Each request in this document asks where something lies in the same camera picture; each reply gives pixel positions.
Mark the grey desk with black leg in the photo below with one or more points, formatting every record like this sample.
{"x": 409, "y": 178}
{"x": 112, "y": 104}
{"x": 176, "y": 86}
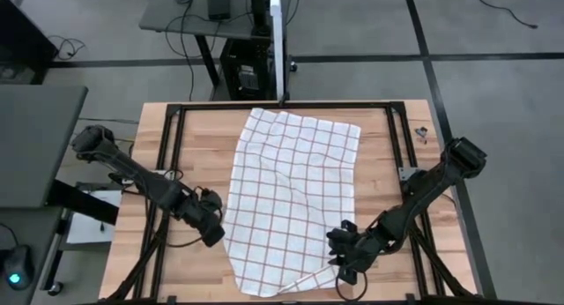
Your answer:
{"x": 167, "y": 18}

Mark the black aluminium table frame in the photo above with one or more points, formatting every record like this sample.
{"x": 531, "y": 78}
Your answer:
{"x": 282, "y": 106}

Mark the black cabinet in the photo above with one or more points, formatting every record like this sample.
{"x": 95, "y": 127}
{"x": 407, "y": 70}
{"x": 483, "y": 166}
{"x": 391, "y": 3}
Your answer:
{"x": 22, "y": 36}

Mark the black power brick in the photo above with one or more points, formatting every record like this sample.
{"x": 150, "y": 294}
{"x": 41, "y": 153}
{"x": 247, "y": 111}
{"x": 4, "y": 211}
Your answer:
{"x": 219, "y": 3}

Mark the black caster wheel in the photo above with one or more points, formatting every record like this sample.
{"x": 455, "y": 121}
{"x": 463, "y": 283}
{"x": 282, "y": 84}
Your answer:
{"x": 293, "y": 67}
{"x": 55, "y": 288}

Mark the black computer tower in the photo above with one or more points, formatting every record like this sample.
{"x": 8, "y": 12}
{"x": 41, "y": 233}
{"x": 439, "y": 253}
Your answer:
{"x": 233, "y": 76}

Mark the black upright pole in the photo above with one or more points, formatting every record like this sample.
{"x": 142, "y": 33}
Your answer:
{"x": 260, "y": 9}

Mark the white red-checked towel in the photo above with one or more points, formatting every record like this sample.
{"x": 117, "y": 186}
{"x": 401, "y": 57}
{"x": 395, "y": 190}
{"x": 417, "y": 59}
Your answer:
{"x": 291, "y": 177}

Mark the white upright post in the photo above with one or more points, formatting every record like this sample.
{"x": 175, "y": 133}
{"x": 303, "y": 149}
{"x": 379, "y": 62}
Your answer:
{"x": 277, "y": 40}

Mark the grey flat desk top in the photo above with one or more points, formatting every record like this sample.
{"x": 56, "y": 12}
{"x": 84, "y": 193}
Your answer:
{"x": 35, "y": 142}

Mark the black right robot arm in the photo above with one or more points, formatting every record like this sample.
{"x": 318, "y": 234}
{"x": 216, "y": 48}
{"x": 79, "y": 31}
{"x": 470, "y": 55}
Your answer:
{"x": 423, "y": 195}

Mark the black computer mouse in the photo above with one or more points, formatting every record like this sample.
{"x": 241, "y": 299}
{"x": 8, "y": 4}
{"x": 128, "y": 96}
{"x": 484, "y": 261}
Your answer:
{"x": 17, "y": 267}

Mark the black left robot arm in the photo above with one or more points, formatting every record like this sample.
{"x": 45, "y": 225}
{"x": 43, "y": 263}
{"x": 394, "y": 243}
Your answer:
{"x": 132, "y": 168}

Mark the white paper sheet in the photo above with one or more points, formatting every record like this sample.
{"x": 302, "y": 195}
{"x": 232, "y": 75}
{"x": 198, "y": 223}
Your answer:
{"x": 88, "y": 230}

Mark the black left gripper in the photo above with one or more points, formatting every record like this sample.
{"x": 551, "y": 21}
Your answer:
{"x": 198, "y": 210}

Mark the small black clip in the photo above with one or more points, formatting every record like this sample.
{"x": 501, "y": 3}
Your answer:
{"x": 421, "y": 134}

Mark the black desk foot bar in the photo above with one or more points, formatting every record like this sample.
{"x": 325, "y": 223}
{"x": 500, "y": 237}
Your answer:
{"x": 83, "y": 203}

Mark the dark grey desk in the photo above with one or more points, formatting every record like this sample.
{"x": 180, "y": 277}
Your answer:
{"x": 39, "y": 234}

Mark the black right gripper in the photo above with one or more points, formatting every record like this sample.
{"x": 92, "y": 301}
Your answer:
{"x": 363, "y": 250}

